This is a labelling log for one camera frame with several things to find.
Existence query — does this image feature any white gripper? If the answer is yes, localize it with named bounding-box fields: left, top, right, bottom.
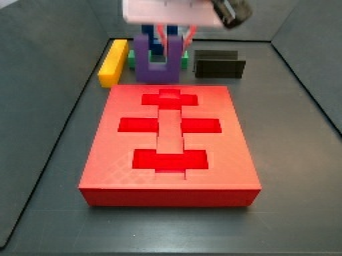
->
left=121, top=0, right=221, bottom=56

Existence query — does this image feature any purple U-shaped block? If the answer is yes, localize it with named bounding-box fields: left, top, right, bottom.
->
left=133, top=34, right=183, bottom=84

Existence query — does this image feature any red slotted board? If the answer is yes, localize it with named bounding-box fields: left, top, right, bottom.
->
left=78, top=85, right=261, bottom=207

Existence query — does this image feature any blue U-shaped block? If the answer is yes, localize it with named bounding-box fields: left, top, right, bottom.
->
left=141, top=25, right=177, bottom=55

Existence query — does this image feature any green zigzag block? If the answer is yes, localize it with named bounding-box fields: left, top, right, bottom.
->
left=127, top=50, right=188, bottom=70

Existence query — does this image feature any yellow long bar block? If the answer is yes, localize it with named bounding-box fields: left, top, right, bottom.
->
left=97, top=39, right=128, bottom=88

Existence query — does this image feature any black camera box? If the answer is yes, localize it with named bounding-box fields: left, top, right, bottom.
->
left=211, top=0, right=252, bottom=29

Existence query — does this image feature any black angle bracket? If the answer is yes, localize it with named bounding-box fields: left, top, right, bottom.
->
left=193, top=50, right=245, bottom=79

